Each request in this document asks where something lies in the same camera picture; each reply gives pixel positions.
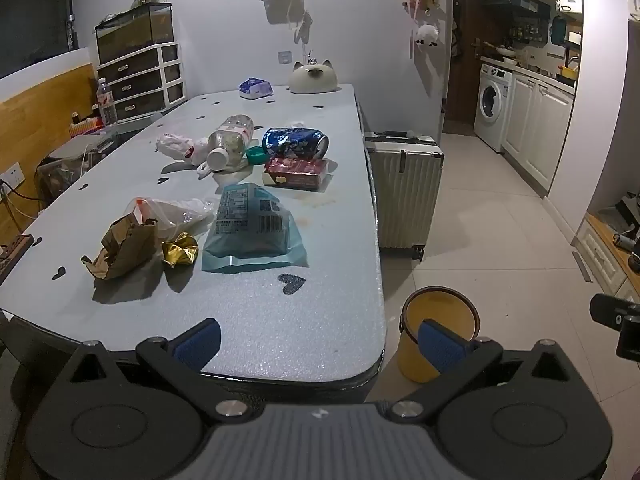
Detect gold foil wrapper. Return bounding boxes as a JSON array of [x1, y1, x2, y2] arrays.
[[162, 232, 198, 268]]

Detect torn brown cardboard piece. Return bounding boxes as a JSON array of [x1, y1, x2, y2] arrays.
[[81, 214, 157, 281]]

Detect clear plastic bag orange trim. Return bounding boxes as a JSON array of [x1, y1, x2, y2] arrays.
[[124, 197, 217, 240]]

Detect teal snack bag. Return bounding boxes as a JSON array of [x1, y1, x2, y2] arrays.
[[202, 183, 307, 273]]

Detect white plastic bag red print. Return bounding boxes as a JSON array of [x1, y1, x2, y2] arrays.
[[155, 133, 213, 178]]

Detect red cigarette pack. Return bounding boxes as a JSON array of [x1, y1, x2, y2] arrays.
[[262, 157, 329, 192]]

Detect crushed blue soda can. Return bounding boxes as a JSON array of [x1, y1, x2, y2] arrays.
[[262, 127, 329, 160]]

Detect yellow trash bin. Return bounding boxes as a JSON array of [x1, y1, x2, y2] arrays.
[[396, 286, 480, 384]]

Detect low white wood-top cabinet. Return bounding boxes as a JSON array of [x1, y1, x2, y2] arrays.
[[574, 214, 639, 302]]

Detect cream ribbed suitcase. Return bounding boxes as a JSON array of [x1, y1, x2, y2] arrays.
[[364, 131, 445, 261]]

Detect wooden power strip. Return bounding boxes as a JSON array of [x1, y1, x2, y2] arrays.
[[0, 234, 35, 284]]

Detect teal bottle cap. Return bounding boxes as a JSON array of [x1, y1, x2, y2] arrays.
[[245, 145, 269, 166]]

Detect white kitchen cabinets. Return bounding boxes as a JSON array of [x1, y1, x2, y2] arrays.
[[502, 73, 574, 193]]

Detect clear plastic bottle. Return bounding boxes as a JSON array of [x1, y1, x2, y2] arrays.
[[206, 114, 254, 172]]

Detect white washing machine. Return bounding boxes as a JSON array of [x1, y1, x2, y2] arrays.
[[474, 63, 513, 153]]

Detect water bottle red label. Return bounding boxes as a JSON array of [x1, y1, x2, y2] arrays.
[[96, 77, 117, 126]]

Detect white drawer cabinet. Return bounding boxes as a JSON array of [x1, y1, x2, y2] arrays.
[[96, 41, 186, 122]]

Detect blue white tissue pack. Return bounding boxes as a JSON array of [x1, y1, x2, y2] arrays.
[[238, 77, 273, 100]]

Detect cat shaped white ornament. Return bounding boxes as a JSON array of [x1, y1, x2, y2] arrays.
[[288, 60, 338, 94]]

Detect brown entrance door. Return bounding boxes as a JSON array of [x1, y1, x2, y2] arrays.
[[445, 0, 483, 132]]

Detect glass fish tank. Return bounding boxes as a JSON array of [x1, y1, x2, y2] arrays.
[[94, 2, 175, 64]]

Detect white wall socket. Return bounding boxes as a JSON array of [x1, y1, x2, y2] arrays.
[[0, 162, 25, 193]]

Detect white plush wall toy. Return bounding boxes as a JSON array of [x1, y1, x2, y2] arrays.
[[413, 23, 439, 48]]

